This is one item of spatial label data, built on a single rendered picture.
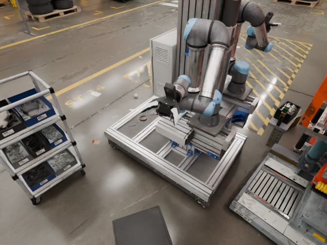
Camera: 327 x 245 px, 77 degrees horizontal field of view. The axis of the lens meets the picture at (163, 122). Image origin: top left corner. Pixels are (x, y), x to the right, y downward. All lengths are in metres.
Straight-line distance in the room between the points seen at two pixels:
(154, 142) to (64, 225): 1.05
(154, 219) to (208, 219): 0.58
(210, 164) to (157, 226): 0.78
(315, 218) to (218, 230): 0.71
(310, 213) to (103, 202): 1.67
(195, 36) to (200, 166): 1.20
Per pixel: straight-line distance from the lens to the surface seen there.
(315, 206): 2.09
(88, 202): 2.11
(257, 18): 1.64
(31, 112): 1.83
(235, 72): 1.75
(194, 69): 1.26
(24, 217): 2.27
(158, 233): 1.53
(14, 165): 1.92
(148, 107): 0.87
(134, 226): 1.55
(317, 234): 2.07
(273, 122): 2.25
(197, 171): 1.93
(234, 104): 1.85
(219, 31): 1.15
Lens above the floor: 1.77
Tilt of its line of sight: 42 degrees down
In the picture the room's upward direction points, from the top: straight up
